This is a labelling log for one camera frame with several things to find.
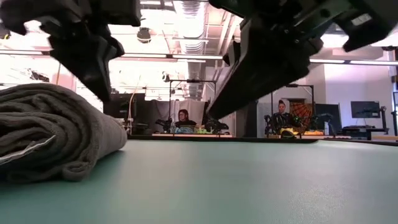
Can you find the dark office desk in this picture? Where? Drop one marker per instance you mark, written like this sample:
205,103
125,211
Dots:
360,132

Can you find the ceiling dome camera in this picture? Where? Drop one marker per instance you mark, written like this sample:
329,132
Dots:
144,35

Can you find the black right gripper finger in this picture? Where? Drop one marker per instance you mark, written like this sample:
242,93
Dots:
267,62

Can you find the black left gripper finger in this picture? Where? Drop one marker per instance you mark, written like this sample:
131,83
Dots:
87,59

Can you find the black table frame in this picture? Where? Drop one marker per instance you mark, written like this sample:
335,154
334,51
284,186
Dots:
264,140

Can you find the small computer monitor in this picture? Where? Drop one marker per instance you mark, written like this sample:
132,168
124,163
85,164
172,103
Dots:
365,109

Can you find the orange spiderweb cloth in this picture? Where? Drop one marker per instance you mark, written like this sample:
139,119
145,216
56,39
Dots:
303,113

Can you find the grey towel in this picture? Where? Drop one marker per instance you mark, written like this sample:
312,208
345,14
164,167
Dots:
62,124

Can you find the large dark monitor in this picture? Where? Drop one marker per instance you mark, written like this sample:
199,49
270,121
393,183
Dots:
328,113

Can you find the black teleoperation robot arm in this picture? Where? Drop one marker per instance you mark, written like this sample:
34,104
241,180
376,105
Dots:
164,124
216,126

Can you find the black equipment cabinet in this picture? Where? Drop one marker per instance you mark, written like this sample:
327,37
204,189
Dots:
118,109

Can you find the person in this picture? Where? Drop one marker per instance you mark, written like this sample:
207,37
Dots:
282,119
186,123

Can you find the white bottle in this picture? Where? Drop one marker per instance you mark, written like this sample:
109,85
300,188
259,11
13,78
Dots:
326,129

